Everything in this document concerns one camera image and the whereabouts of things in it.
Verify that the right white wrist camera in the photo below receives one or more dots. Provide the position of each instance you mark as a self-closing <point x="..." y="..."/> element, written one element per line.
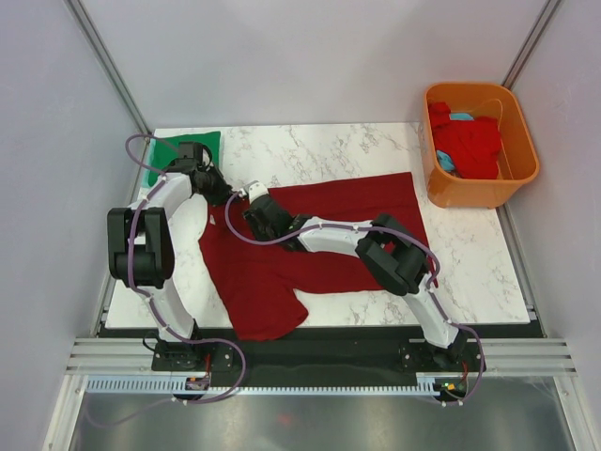
<point x="253" y="190"/>

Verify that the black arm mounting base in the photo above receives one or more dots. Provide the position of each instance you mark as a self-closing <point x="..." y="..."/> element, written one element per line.
<point x="322" y="354"/>

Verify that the bright red t shirt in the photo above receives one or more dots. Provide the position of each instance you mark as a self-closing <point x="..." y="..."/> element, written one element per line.
<point x="474" y="146"/>

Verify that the folded green t shirt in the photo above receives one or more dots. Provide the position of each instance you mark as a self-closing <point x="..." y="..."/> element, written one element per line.
<point x="181" y="154"/>

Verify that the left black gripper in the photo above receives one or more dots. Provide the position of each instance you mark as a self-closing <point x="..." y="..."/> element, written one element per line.
<point x="223" y="193"/>

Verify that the white slotted cable duct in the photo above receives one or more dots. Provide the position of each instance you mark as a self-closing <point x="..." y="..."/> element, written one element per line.
<point x="422" y="385"/>

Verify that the left aluminium frame post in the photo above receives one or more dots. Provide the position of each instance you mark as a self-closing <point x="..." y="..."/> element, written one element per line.
<point x="95" y="41"/>

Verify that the right aluminium frame post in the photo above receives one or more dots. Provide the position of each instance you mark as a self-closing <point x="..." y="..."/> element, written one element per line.
<point x="540" y="26"/>

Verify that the aluminium frame post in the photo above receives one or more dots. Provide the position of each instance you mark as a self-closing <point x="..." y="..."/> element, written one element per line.
<point x="95" y="41"/>
<point x="540" y="26"/>

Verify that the light blue t shirt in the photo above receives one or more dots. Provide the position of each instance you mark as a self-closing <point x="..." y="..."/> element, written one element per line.
<point x="445" y="161"/>

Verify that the aluminium rail profile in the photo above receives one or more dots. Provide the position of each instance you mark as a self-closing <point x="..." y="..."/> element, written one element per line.
<point x="504" y="357"/>

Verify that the orange plastic basket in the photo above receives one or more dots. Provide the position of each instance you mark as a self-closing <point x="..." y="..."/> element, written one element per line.
<point x="518" y="161"/>

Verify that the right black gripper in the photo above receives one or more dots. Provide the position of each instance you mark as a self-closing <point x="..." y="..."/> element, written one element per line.
<point x="254" y="226"/>

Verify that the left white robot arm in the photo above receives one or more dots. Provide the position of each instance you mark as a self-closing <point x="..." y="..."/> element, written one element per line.
<point x="141" y="253"/>

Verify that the dark red t shirt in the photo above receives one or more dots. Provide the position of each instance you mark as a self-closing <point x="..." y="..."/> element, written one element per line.
<point x="258" y="284"/>

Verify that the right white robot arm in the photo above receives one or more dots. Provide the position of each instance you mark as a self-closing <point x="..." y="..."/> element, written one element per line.
<point x="399" y="263"/>

